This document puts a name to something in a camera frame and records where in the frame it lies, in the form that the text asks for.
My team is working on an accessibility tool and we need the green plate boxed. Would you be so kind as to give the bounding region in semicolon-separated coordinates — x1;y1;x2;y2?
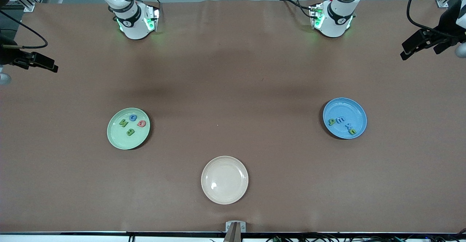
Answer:
107;108;150;150

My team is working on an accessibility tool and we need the blue plate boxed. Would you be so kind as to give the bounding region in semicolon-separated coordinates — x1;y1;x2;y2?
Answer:
323;97;368;140

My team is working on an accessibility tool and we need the brown table mat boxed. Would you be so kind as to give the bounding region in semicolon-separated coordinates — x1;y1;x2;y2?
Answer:
0;0;466;233

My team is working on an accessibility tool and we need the beige plate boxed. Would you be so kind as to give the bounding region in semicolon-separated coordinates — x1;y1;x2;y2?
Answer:
201;156;249;205

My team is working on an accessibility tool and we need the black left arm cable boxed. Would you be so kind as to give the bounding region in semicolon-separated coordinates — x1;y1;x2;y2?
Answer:
406;0;466;40

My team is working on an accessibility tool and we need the black cable bundle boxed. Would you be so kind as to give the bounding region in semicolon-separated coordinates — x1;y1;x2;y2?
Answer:
266;229;466;242

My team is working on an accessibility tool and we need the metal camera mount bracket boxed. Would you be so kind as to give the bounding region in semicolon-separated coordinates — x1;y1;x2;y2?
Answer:
225;221;246;242

